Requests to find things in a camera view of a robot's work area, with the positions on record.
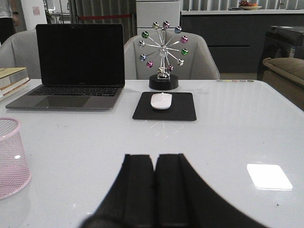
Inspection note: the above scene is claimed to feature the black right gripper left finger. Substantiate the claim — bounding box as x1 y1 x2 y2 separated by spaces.
82 154 154 228

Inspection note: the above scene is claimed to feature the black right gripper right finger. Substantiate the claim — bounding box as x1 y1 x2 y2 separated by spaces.
155 154 263 228

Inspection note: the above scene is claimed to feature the pink mesh pen holder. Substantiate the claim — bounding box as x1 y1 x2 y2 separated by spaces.
0 117 31 199

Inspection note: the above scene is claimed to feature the black mouse pad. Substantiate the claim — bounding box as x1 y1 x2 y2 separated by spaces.
133 92 197 121

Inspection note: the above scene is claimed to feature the white computer mouse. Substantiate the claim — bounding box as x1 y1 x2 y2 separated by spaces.
150 93 172 110

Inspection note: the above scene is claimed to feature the ferris wheel desk ornament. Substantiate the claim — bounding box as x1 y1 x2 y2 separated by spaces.
138 21 189 90

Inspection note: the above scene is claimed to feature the right grey armchair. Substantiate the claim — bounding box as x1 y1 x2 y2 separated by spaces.
124 30 220 80

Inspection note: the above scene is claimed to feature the grey armchair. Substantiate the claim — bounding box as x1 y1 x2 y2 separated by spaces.
0 30 41 79
124 30 220 80

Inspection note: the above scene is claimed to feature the grey laptop black screen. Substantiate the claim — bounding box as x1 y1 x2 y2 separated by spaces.
7 24 125 111

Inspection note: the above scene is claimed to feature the brown cushion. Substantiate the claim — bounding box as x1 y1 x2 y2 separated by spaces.
262 57 304 110

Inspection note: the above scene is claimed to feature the bottom pale book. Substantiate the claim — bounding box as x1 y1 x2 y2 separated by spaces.
0 83 27 101

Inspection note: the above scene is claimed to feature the middle white book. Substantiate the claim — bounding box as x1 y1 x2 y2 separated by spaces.
0 77 30 94

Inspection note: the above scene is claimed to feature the dark counter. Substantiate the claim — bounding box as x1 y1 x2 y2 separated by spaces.
181 9 304 73

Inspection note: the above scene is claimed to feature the top yellow book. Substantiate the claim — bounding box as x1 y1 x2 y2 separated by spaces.
0 67 28 88

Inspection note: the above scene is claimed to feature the left grey armchair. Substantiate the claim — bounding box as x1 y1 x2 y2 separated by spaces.
0 30 41 79

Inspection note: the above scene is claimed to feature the white cabinet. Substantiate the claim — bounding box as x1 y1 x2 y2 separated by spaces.
136 0 181 35

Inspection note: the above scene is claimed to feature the fruit bowl on counter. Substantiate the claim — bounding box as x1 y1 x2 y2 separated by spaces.
239 0 262 10

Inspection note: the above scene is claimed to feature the person in background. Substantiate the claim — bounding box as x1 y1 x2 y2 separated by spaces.
0 0 19 45

